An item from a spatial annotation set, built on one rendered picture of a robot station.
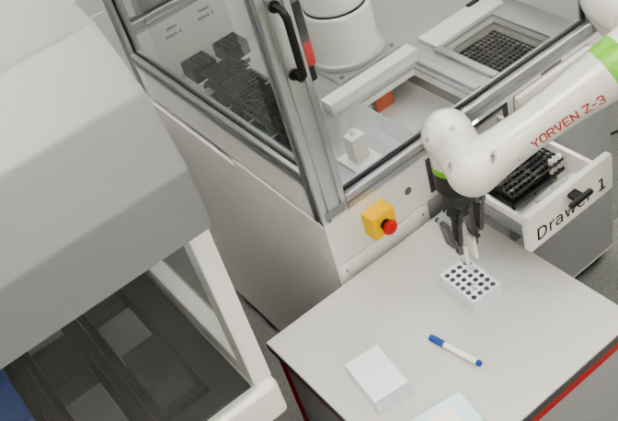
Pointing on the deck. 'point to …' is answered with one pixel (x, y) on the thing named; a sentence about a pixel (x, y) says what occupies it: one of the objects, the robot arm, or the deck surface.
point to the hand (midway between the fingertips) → (467, 248)
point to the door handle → (291, 41)
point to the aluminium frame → (306, 98)
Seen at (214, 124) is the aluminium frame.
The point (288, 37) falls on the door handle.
